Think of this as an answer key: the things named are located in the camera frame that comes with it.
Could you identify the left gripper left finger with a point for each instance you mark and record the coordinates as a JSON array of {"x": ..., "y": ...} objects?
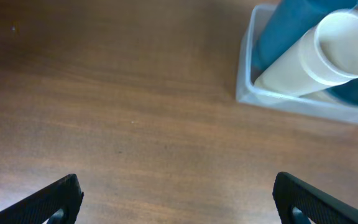
[{"x": 58, "y": 202}]

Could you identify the blue cup back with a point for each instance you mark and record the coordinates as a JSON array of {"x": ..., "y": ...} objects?
[{"x": 288, "y": 23}]

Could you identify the cream cup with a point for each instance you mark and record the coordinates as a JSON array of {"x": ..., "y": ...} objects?
[
  {"x": 336, "y": 39},
  {"x": 301, "y": 70}
]

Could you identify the clear plastic container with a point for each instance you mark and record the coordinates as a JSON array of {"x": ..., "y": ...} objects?
[{"x": 247, "y": 93}]

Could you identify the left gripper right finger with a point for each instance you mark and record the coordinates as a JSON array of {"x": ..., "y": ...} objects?
[{"x": 299, "y": 202}]

